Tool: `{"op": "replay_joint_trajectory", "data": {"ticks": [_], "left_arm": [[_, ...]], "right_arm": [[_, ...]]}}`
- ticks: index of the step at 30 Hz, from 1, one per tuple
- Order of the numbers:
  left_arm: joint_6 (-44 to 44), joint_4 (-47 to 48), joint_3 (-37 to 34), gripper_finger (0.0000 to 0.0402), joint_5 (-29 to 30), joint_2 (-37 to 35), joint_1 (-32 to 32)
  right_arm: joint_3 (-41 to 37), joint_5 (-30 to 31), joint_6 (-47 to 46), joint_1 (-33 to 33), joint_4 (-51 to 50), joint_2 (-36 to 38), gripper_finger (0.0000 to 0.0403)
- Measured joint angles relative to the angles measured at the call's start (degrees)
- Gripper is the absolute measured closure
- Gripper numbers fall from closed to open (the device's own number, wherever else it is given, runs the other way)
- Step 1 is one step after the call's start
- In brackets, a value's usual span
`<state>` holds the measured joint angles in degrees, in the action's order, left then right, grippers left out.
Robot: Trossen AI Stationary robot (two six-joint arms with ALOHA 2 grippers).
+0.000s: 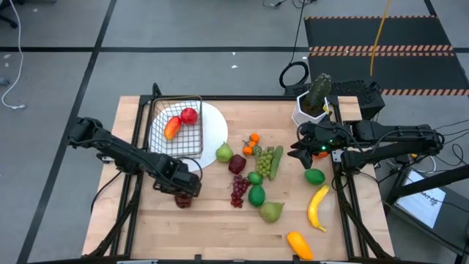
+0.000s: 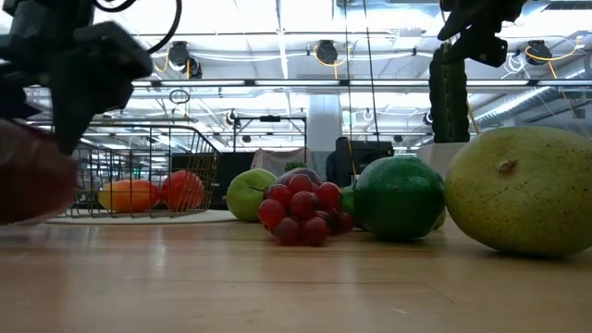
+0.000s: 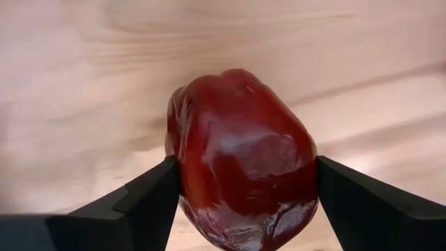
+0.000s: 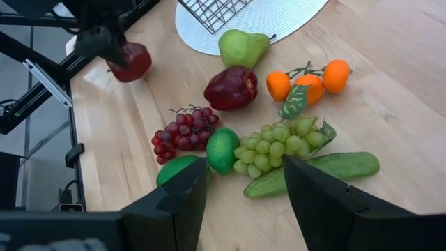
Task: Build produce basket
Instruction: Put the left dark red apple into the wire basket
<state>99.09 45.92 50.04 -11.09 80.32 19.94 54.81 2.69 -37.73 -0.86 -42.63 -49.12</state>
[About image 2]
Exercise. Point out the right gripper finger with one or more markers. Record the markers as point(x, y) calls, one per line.
point(490, 48)
point(462, 16)

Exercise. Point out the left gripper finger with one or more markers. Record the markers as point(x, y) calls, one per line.
point(97, 69)
point(18, 92)

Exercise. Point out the dark red pomegranate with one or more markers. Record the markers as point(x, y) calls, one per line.
point(32, 185)

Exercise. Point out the red apple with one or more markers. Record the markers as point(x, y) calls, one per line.
point(182, 192)

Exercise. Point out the light green pear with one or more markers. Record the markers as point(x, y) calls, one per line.
point(247, 196)

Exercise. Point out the green cactus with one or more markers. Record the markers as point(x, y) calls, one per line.
point(448, 102)

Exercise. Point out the small black ceiling reel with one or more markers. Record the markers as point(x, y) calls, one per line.
point(231, 116)
point(427, 118)

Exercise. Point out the white plant pot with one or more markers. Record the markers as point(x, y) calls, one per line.
point(439, 155)

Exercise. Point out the white round placemat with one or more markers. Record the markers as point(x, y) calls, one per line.
point(139, 220)

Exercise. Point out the black monitor screen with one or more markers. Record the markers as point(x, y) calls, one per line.
point(370, 152)

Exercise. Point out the black cabinet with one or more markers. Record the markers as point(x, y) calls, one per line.
point(238, 162)

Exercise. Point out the white building column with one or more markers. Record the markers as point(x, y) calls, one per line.
point(324, 125)

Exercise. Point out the large green lime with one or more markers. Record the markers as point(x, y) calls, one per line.
point(398, 199)

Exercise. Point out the person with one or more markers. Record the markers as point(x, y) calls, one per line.
point(335, 168)

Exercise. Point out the green leafy plant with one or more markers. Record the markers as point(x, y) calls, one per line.
point(296, 165)

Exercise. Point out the red grape bunch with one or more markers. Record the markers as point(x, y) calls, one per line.
point(303, 205)

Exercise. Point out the silver air duct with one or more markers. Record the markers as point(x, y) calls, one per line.
point(509, 108)

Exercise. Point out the black ceiling light rail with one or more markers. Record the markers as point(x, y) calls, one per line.
point(342, 83)

